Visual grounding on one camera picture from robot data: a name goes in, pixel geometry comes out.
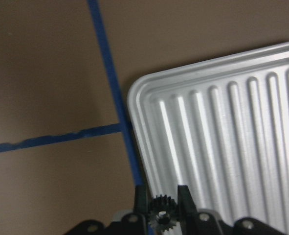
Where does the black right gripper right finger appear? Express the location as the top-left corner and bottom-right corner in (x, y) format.
(178, 185), (222, 235)

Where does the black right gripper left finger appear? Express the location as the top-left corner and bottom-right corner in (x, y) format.
(132, 185), (149, 235)

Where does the small black bearing gear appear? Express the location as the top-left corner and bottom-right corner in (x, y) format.
(148, 195), (178, 232)

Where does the ribbed aluminium tray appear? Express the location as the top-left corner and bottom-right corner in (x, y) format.
(127, 42), (289, 234)

